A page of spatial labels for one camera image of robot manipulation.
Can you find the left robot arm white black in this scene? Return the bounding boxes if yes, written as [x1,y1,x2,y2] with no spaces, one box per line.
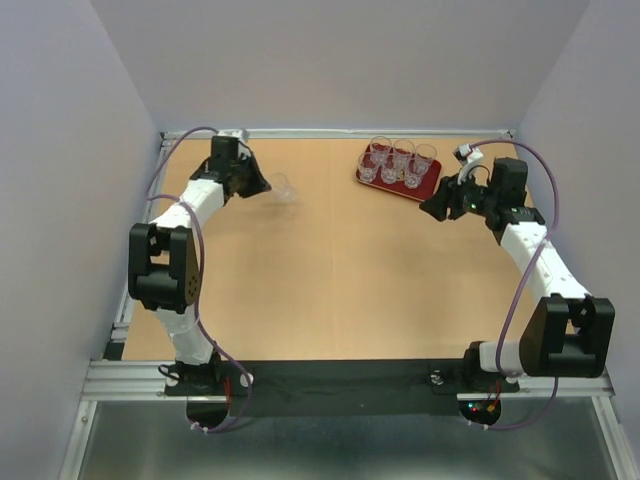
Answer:
[127,129,271,396]

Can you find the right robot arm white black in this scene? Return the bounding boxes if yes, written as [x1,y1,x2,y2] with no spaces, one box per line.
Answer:
[420,151,615,390]

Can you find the red tray gold emblem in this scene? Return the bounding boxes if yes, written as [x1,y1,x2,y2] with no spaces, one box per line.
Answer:
[355,144,442,202]

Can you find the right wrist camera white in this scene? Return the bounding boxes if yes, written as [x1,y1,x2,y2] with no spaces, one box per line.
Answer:
[453,143,484,185]

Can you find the clear shot glass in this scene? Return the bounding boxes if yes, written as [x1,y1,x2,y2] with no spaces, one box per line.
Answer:
[369,136,392,164]
[404,159,428,189]
[270,173,298,203]
[357,152,379,183]
[413,143,437,175]
[392,139,415,169]
[380,159,399,185]

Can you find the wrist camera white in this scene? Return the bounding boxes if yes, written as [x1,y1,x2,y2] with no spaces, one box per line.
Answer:
[217,128,250,144]
[453,143,484,185]

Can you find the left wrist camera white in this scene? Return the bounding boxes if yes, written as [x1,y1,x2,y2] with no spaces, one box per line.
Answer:
[217,128,250,144]

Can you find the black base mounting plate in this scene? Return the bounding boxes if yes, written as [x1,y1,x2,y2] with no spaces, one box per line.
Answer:
[158,359,519,427]

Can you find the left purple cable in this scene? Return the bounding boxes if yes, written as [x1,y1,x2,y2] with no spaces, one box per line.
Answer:
[145,126,252,435]

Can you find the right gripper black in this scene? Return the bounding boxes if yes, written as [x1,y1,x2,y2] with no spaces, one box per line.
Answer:
[417,166,498,222]

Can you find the aluminium table frame rail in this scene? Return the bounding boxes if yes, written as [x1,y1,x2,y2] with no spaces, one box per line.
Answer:
[61,129,638,479]

